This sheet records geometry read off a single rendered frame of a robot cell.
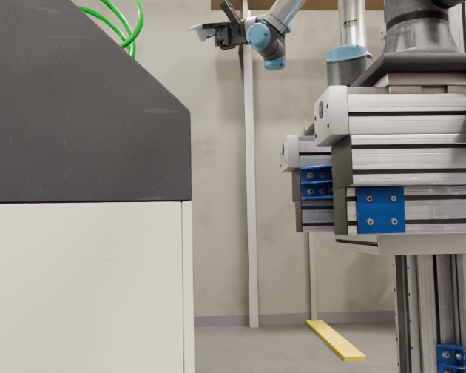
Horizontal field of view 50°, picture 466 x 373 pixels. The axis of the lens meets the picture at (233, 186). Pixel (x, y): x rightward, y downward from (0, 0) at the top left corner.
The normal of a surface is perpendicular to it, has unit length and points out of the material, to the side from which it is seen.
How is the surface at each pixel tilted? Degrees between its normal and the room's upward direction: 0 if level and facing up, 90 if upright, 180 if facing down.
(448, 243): 90
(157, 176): 90
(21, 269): 90
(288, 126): 90
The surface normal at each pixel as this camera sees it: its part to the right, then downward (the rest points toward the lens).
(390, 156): 0.05, -0.08
